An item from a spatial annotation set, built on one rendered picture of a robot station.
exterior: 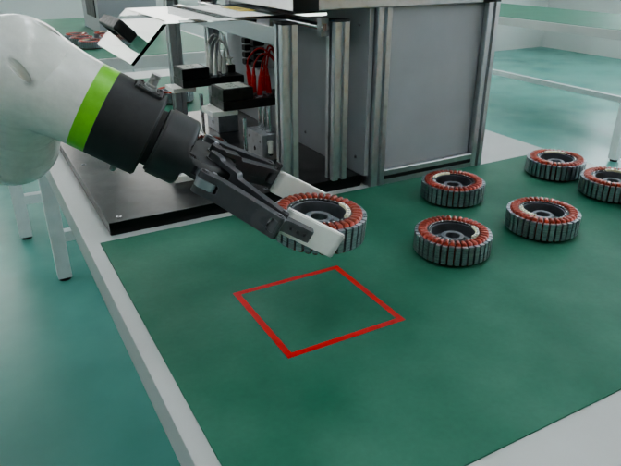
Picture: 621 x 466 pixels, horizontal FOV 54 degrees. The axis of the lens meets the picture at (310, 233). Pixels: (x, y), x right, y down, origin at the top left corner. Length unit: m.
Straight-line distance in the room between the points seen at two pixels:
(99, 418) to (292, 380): 1.21
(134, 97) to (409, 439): 0.42
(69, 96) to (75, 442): 1.26
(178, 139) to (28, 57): 0.15
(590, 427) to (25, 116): 0.61
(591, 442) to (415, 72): 0.75
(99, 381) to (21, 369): 0.26
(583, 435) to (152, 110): 0.52
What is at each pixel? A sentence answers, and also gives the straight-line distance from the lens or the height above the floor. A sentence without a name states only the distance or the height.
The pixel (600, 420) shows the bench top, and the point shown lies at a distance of 0.67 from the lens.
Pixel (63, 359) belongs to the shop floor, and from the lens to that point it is 2.08.
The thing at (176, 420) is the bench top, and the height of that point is 0.75.
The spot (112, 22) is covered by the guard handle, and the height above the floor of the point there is 1.06.
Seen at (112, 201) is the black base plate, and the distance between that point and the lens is 1.09.
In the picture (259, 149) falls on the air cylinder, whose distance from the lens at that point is 1.24.
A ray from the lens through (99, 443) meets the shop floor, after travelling 1.75.
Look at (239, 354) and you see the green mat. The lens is 0.69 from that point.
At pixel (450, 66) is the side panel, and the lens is 1.22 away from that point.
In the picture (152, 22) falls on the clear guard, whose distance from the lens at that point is 0.99.
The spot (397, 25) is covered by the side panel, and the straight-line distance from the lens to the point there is 1.13.
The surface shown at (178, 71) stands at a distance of 1.42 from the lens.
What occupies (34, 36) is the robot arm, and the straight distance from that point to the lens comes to 0.65.
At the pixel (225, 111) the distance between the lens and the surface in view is 1.19.
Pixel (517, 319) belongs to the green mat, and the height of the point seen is 0.75.
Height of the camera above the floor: 1.16
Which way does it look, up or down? 25 degrees down
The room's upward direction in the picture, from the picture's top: straight up
